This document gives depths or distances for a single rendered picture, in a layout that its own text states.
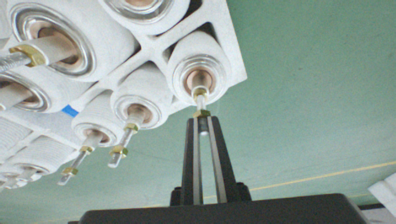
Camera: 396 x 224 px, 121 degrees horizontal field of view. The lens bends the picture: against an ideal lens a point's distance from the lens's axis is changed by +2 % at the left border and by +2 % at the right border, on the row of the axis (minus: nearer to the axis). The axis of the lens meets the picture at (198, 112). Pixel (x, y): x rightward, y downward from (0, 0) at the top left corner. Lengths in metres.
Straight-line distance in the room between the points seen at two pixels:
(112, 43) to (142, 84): 0.06
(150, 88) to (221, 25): 0.15
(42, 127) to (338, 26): 0.91
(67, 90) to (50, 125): 0.28
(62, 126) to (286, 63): 0.77
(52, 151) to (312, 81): 0.93
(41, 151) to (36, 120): 0.09
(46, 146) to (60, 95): 0.31
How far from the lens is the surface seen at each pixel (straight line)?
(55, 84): 0.28
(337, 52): 0.64
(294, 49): 0.53
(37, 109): 0.32
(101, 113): 0.29
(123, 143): 0.18
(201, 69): 0.16
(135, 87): 0.20
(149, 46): 0.24
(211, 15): 0.22
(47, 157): 0.56
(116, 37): 0.22
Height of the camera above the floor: 0.40
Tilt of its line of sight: 49 degrees down
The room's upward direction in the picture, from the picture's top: 177 degrees clockwise
